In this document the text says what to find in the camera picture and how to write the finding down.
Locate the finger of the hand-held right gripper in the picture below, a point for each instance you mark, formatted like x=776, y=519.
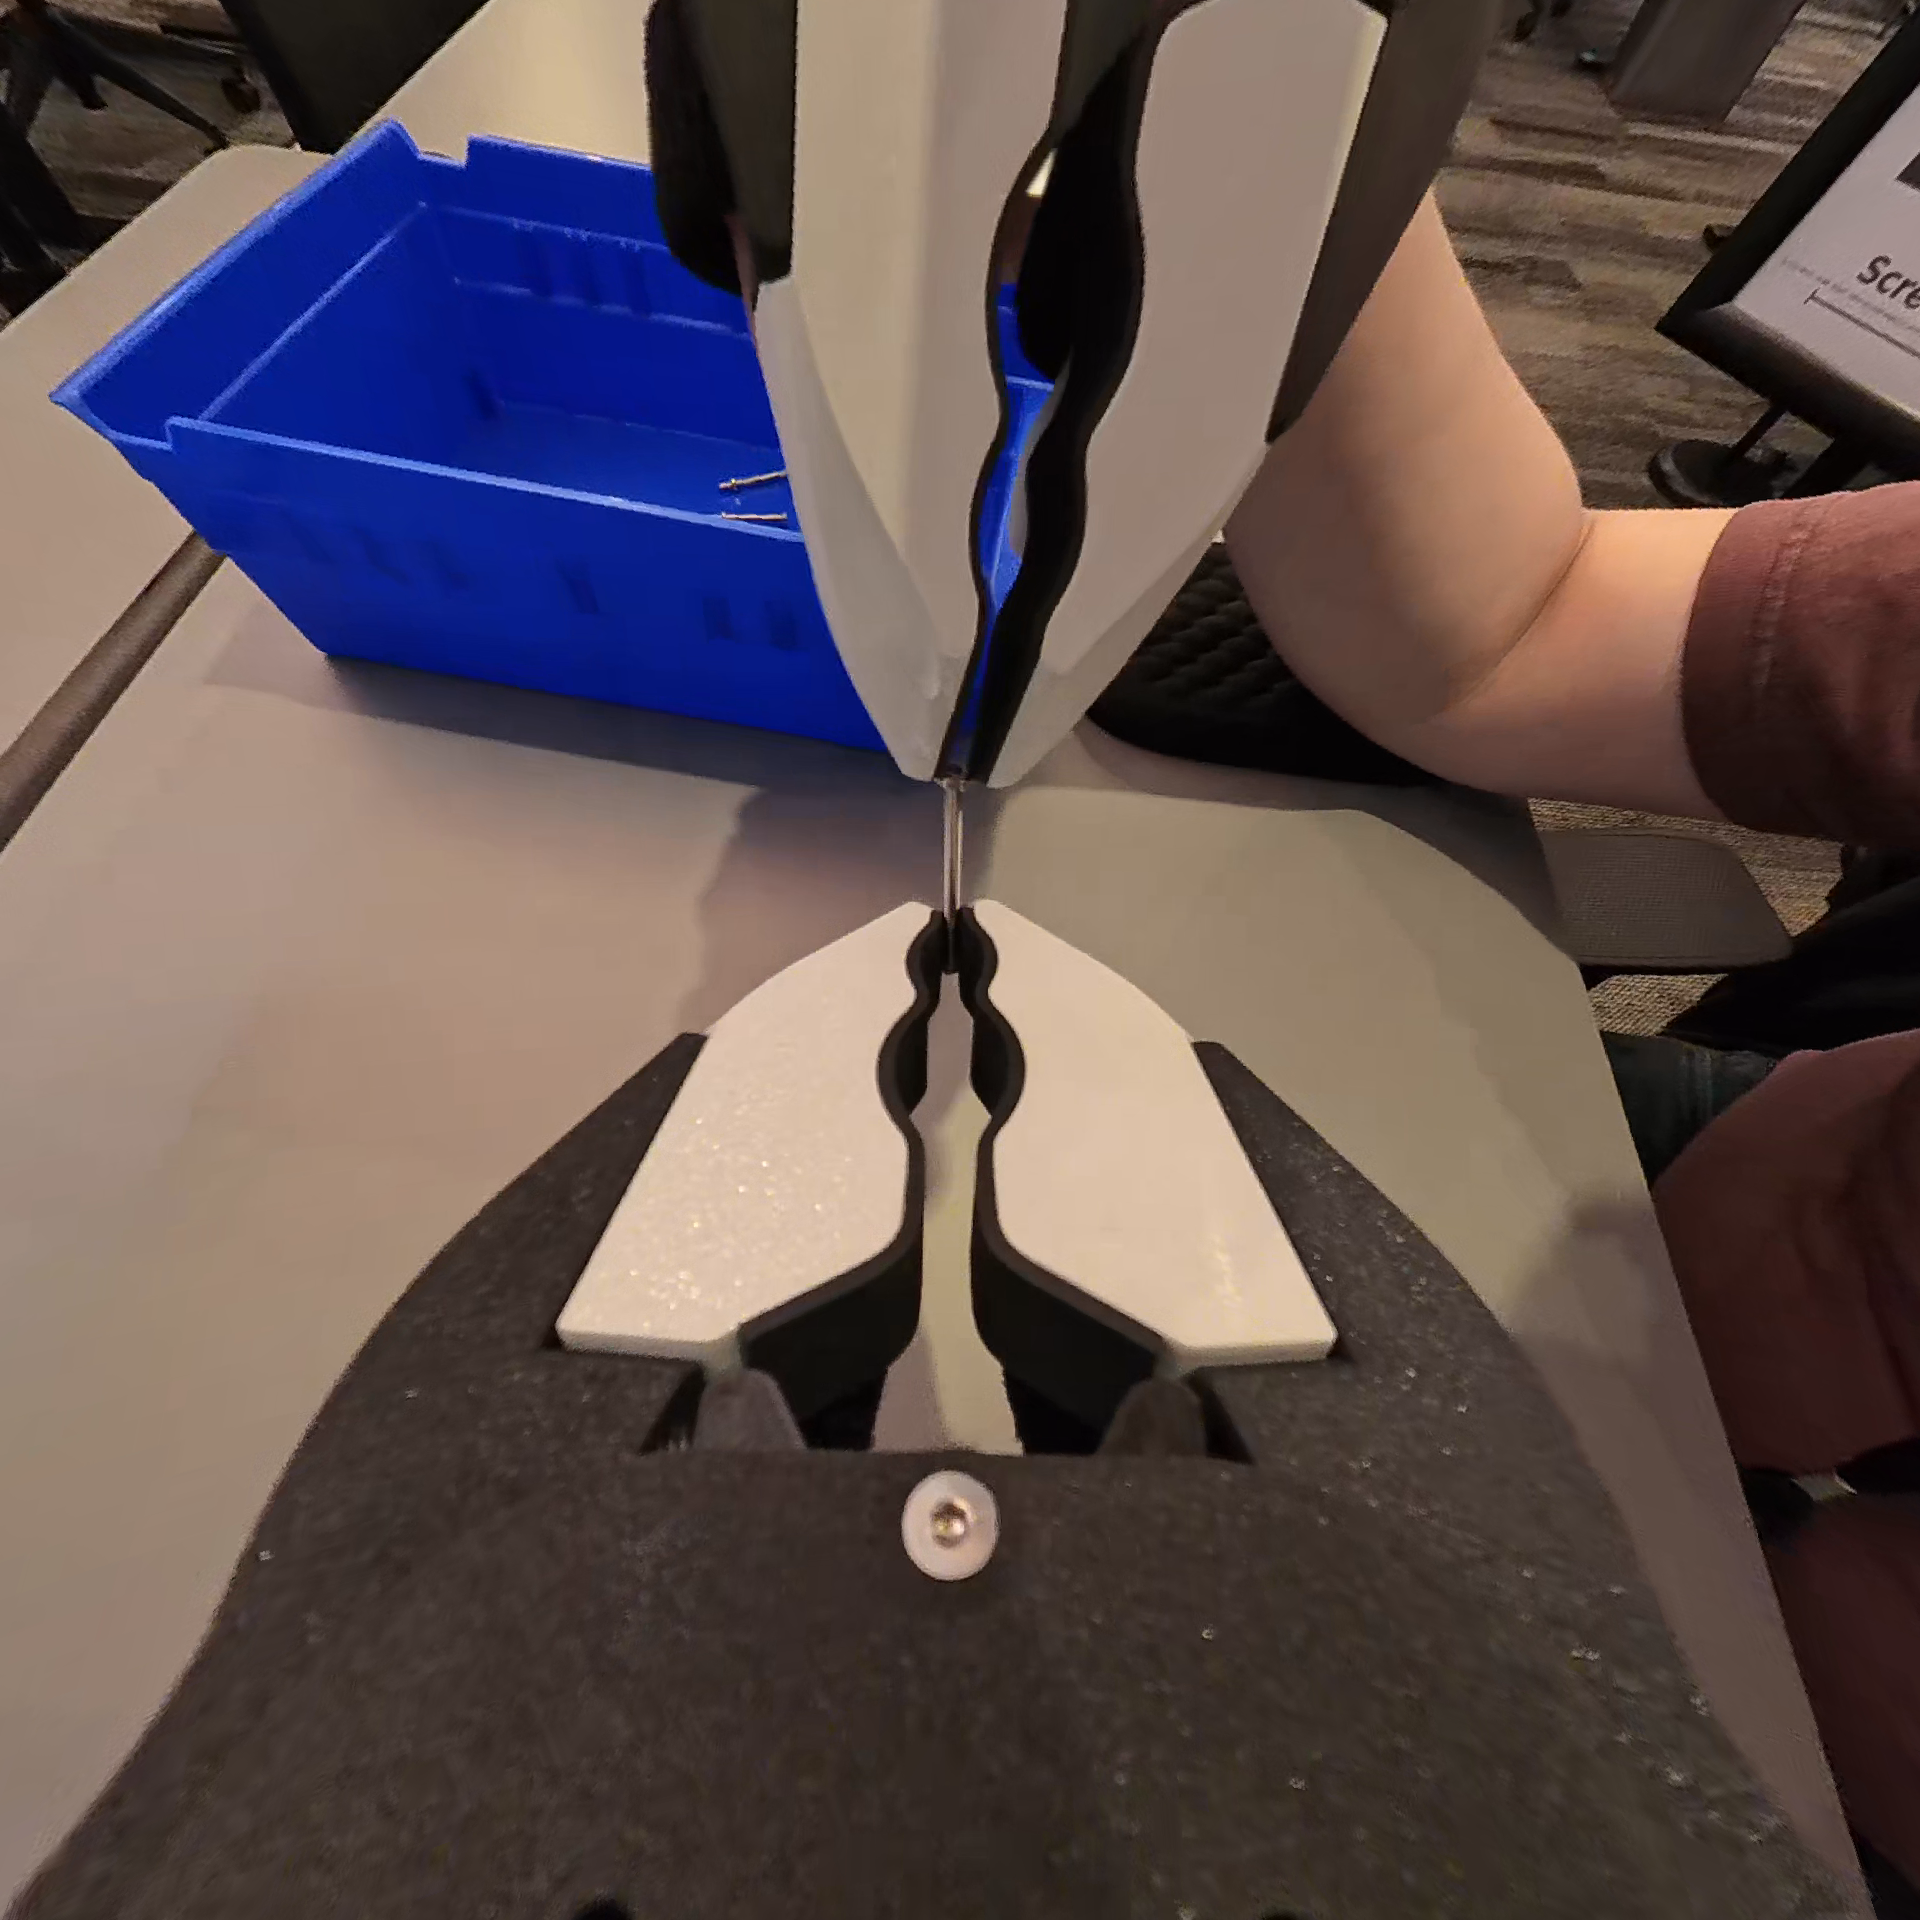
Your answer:
x=1200, y=301
x=886, y=376

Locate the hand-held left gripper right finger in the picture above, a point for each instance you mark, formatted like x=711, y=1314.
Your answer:
x=1156, y=1170

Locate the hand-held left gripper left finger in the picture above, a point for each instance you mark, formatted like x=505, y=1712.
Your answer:
x=735, y=1170

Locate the blue plastic bin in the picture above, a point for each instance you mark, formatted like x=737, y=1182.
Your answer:
x=452, y=570

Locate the person's right forearm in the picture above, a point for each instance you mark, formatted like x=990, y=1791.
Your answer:
x=1424, y=570

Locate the metal waste bin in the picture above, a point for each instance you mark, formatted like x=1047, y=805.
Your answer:
x=1711, y=53

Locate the black framed marker sign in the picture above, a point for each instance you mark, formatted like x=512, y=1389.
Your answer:
x=1829, y=255

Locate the person's dark trousers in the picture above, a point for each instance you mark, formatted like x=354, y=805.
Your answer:
x=1680, y=1096

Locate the black office chair seat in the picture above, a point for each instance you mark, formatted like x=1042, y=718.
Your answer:
x=1664, y=902

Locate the black mesh office chair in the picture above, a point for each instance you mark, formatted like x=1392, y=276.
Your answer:
x=375, y=61

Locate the black wheeled office chair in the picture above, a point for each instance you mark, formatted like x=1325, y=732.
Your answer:
x=89, y=61

